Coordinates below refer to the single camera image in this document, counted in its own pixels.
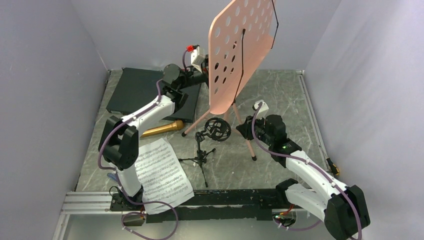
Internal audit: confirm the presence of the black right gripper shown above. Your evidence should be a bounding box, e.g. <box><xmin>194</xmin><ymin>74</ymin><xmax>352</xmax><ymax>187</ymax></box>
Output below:
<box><xmin>238</xmin><ymin>112</ymin><xmax>274</xmax><ymax>146</ymax></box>

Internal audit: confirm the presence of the pink perforated music stand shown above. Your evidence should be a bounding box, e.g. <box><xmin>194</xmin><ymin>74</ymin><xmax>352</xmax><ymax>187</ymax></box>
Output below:
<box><xmin>181</xmin><ymin>0</ymin><xmax>280</xmax><ymax>162</ymax></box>

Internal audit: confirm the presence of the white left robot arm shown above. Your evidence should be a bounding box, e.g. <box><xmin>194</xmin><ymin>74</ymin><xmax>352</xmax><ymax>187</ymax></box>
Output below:
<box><xmin>97</xmin><ymin>64</ymin><xmax>209</xmax><ymax>210</ymax></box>

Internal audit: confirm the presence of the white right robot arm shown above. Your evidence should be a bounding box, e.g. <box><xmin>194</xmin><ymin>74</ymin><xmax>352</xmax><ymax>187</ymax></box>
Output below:
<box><xmin>236</xmin><ymin>114</ymin><xmax>371</xmax><ymax>240</ymax></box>

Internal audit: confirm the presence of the black microphone tripod stand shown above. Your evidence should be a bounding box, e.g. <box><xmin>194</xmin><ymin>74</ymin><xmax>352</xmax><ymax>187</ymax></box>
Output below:
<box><xmin>178</xmin><ymin>117</ymin><xmax>232</xmax><ymax>188</ymax></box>

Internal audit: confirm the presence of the gold microphone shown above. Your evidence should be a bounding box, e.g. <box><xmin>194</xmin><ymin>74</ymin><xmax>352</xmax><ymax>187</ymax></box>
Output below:
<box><xmin>140</xmin><ymin>120</ymin><xmax>185</xmax><ymax>138</ymax></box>

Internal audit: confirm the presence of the black flat equipment box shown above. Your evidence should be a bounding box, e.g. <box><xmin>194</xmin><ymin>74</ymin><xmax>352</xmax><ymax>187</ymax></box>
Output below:
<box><xmin>106</xmin><ymin>67</ymin><xmax>202</xmax><ymax>123</ymax></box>

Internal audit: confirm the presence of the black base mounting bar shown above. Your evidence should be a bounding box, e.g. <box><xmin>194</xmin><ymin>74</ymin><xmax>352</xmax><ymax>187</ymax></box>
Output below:
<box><xmin>109</xmin><ymin>188</ymin><xmax>309</xmax><ymax>223</ymax></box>

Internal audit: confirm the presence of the printed sheet music page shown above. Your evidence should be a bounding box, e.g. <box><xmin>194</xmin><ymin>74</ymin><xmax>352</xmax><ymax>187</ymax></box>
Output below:
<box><xmin>134</xmin><ymin>138</ymin><xmax>194</xmax><ymax>215</ymax></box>

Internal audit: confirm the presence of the yellow black tool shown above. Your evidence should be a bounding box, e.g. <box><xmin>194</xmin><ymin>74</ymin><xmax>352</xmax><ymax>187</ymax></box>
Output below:
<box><xmin>326</xmin><ymin>157</ymin><xmax>340</xmax><ymax>176</ymax></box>

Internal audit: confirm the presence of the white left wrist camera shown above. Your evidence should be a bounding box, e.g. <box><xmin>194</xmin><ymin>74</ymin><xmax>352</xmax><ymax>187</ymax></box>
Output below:
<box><xmin>186</xmin><ymin>45</ymin><xmax>206</xmax><ymax>73</ymax></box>

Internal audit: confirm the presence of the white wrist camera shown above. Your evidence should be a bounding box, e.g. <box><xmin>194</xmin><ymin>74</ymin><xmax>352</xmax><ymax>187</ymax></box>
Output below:
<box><xmin>186</xmin><ymin>45</ymin><xmax>206</xmax><ymax>73</ymax></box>
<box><xmin>252</xmin><ymin>99</ymin><xmax>269</xmax><ymax>119</ymax></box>

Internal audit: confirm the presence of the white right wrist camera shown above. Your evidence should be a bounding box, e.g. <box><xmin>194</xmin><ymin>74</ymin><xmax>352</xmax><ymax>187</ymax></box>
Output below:
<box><xmin>252</xmin><ymin>99</ymin><xmax>269</xmax><ymax>119</ymax></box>

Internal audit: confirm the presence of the aluminium rail right edge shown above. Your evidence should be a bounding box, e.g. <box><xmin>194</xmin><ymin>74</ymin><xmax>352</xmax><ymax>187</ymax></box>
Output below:
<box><xmin>295</xmin><ymin>70</ymin><xmax>335</xmax><ymax>176</ymax></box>

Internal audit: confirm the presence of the aluminium front rail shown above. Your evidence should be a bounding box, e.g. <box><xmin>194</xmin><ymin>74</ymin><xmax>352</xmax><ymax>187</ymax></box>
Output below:
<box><xmin>60</xmin><ymin>191</ymin><xmax>354</xmax><ymax>215</ymax></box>

